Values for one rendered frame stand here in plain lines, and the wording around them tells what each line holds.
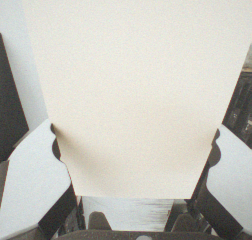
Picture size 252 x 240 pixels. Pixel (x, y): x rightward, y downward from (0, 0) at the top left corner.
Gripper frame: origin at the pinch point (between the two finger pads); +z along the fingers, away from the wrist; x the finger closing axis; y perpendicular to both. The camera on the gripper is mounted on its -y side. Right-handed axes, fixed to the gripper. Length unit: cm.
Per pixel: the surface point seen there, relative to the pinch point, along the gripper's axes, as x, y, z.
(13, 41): -28.5, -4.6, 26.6
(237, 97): 56, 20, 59
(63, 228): -19, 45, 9
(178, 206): 71, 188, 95
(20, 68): -28.6, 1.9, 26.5
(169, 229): 50, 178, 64
